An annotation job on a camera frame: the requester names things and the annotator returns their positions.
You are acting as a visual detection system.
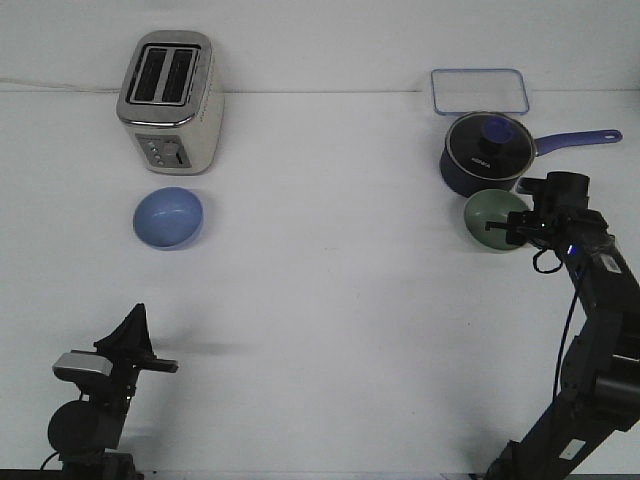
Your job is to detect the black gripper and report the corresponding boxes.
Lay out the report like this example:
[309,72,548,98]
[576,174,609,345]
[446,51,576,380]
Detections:
[92,303,178,395]
[484,209,570,248]

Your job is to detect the green bowl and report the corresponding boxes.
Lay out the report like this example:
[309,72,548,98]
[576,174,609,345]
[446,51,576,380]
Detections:
[463,189,529,251]

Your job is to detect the blue bowl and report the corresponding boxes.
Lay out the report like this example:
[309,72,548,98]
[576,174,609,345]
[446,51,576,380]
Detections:
[132,186,204,251]

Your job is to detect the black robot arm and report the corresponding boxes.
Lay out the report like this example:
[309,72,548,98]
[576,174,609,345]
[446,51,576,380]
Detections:
[485,172,639,479]
[47,303,178,479]

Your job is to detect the glass pot lid blue knob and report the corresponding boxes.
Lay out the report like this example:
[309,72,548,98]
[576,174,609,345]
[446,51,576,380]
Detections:
[445,112,535,180]

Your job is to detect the clear blue-rimmed container lid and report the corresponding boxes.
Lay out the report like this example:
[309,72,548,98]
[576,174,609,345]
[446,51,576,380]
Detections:
[430,68,530,116]

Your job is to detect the silver two-slot toaster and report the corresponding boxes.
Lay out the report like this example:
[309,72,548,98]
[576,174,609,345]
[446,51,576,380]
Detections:
[116,30,225,176]

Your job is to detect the blue saucepan with handle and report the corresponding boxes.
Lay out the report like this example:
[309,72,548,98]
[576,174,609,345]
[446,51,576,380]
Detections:
[440,128,623,197]

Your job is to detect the white toaster power cord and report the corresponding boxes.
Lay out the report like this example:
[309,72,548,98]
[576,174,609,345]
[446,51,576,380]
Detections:
[0,76,124,94]

